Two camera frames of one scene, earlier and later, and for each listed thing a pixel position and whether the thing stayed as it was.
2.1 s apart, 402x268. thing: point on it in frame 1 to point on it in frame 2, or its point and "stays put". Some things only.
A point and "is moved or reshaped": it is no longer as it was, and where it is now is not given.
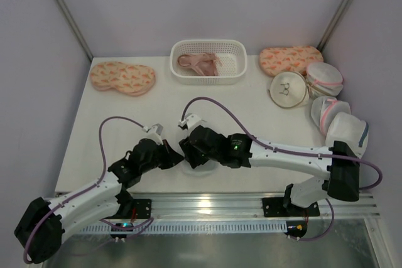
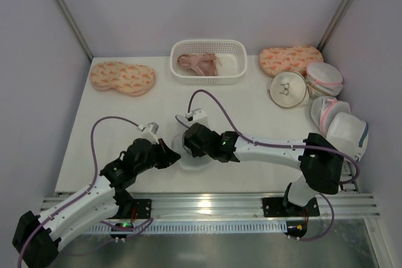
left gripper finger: (170, 162) stays put
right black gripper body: (191, 146) stays put
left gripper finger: (176, 155) stays put
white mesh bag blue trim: (210, 171) is moved or reshaped
